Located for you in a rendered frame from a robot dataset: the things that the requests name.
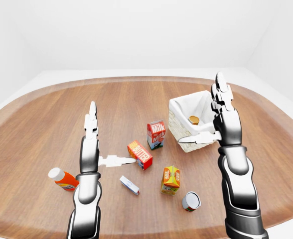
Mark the orange bottle with white cap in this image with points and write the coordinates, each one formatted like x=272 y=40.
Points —
x=63 y=179

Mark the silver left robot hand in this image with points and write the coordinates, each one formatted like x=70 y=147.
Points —
x=89 y=154

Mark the red and orange butter box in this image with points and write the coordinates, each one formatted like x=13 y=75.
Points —
x=139 y=154

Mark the white wicker basket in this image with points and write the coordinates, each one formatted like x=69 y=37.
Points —
x=186 y=119

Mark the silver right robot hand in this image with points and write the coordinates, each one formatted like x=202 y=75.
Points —
x=227 y=124

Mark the yellow orange juice carton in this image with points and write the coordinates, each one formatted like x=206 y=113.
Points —
x=170 y=181

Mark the small white and blue box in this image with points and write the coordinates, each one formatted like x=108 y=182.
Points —
x=129 y=185

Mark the small brown-lidded tin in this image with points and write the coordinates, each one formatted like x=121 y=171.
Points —
x=194 y=120

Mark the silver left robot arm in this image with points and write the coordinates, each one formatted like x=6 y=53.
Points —
x=86 y=199

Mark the white-topped red-labelled tin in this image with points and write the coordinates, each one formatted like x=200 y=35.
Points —
x=191 y=201

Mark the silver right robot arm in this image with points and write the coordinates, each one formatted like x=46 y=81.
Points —
x=243 y=189

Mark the red milk carton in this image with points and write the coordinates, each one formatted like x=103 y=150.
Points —
x=156 y=135

